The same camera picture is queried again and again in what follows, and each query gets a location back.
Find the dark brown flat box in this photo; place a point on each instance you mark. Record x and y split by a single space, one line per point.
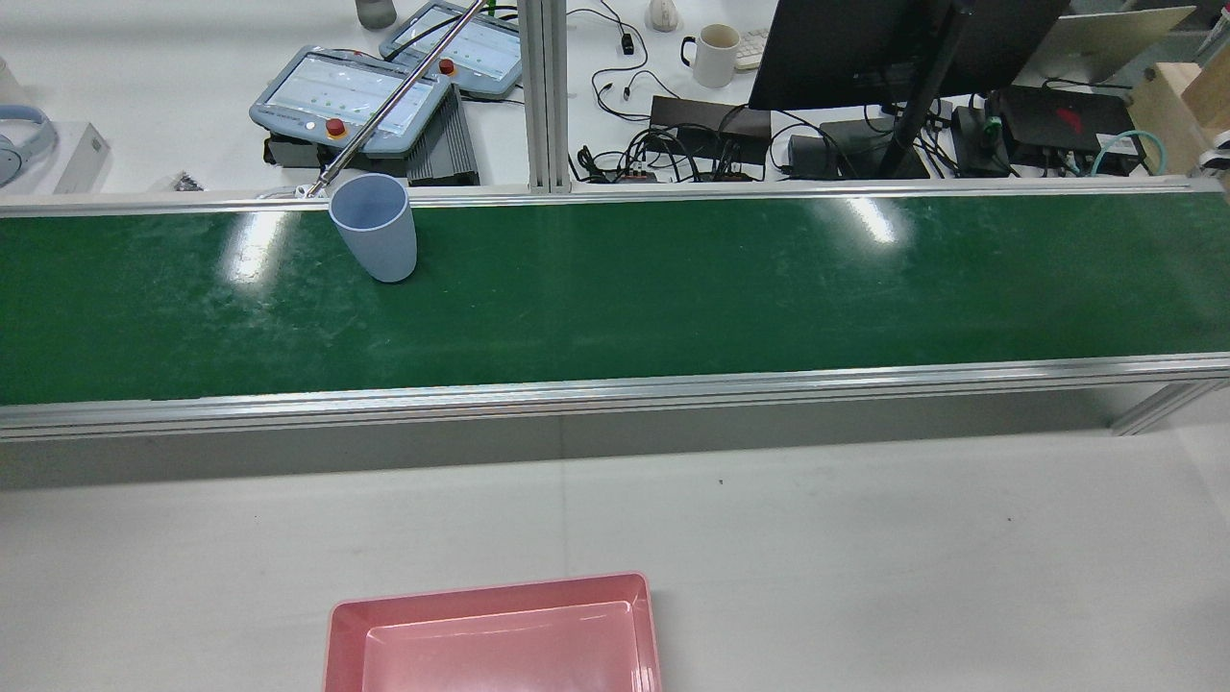
692 117

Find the light blue plastic cup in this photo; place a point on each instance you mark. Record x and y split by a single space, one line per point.
384 240

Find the dark grey finned box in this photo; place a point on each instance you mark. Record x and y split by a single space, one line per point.
444 144

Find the pink plastic box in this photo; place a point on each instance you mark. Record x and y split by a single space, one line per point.
500 644

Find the dark metal box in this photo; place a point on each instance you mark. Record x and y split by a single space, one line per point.
288 152

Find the white cardboard box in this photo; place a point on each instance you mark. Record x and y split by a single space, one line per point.
82 159

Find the wooden box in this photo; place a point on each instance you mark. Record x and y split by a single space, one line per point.
1168 111

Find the usb hub with plugs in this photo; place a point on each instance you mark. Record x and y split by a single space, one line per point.
629 176
728 176

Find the grey power adapter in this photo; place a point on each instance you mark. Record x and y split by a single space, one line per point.
812 156

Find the grey blue teach pendant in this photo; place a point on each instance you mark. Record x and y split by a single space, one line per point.
480 53
317 91

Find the white keyboard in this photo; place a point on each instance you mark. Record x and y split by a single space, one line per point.
754 50

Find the white computer mouse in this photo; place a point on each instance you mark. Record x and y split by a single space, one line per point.
663 13

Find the black monitor with stand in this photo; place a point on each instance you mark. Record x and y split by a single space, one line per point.
846 48

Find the grey bottle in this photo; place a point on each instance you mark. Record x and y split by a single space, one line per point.
375 12

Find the black docking adapter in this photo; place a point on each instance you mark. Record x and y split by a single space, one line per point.
971 135

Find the pile of small screws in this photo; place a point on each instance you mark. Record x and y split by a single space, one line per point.
183 181

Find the black mini computer red logo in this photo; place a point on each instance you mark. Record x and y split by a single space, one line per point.
1028 111

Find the silver laptop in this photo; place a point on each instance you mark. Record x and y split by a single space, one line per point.
1105 43

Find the light blue headphones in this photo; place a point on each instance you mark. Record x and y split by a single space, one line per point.
8 163

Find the small white black object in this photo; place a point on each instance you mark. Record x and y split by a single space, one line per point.
1223 144

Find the green belt conveyor aluminium frame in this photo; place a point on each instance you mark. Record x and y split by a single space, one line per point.
673 308

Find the aluminium profile post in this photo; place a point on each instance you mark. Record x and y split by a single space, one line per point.
543 96

